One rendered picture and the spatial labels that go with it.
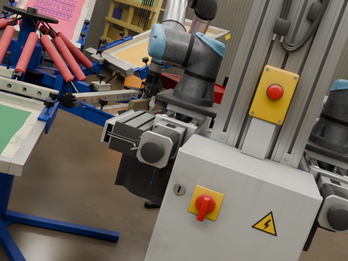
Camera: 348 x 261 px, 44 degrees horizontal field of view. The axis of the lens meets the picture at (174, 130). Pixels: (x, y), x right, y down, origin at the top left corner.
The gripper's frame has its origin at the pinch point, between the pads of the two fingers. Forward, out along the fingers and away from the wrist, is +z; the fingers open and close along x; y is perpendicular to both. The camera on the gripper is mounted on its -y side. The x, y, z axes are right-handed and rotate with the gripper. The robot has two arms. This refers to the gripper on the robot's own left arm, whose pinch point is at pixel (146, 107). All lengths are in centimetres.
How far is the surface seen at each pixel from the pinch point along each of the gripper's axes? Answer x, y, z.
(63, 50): -61, -4, -14
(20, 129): -15, 78, 8
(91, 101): -21.8, 19.3, 2.5
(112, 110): -14.7, 8.5, 5.6
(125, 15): -383, -675, -37
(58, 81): -52, 8, 2
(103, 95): -21.6, 9.0, -0.2
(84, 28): -102, -84, -24
